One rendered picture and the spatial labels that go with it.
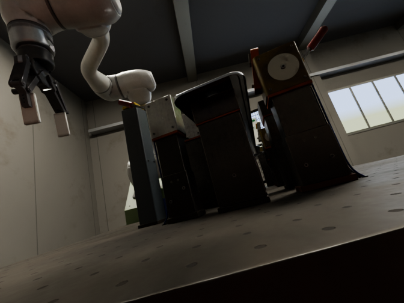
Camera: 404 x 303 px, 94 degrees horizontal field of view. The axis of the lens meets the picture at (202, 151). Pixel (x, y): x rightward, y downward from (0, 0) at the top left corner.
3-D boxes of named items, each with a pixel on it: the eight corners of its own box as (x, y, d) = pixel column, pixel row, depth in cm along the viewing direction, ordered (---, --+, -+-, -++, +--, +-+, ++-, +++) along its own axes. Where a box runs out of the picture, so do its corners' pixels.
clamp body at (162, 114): (198, 219, 48) (169, 94, 56) (157, 228, 51) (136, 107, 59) (206, 214, 55) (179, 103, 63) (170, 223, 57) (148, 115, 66)
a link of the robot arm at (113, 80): (85, 74, 97) (112, 68, 99) (100, 87, 115) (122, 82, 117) (92, 98, 97) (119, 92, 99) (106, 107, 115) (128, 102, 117)
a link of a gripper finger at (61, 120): (53, 113, 55) (54, 114, 56) (58, 136, 54) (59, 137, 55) (64, 112, 56) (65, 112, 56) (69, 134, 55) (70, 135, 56)
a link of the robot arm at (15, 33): (59, 42, 56) (63, 62, 55) (23, 46, 54) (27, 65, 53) (39, 18, 47) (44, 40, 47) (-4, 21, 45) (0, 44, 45)
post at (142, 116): (157, 223, 61) (135, 104, 72) (137, 228, 63) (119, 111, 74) (168, 219, 68) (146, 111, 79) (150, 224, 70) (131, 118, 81)
